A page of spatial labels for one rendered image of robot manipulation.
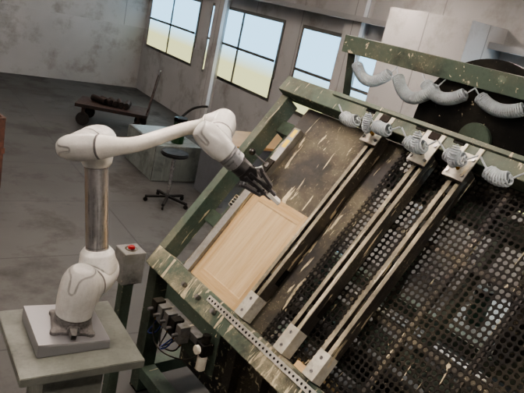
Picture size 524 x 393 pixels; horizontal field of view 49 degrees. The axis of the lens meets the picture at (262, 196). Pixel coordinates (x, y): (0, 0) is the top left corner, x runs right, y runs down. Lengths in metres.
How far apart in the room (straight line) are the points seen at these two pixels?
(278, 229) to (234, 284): 0.34
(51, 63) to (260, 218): 10.21
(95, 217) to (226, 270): 0.71
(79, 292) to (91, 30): 10.68
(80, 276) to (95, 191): 0.37
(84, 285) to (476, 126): 1.97
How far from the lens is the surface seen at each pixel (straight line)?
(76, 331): 2.58
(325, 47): 7.82
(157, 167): 7.16
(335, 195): 2.72
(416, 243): 2.44
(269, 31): 8.94
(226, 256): 2.96
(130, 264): 3.08
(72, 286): 2.52
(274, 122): 3.33
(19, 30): 12.61
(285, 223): 2.86
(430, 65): 3.21
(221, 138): 2.20
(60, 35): 12.78
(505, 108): 2.94
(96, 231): 2.64
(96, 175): 2.57
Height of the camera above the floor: 2.24
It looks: 18 degrees down
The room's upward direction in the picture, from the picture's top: 13 degrees clockwise
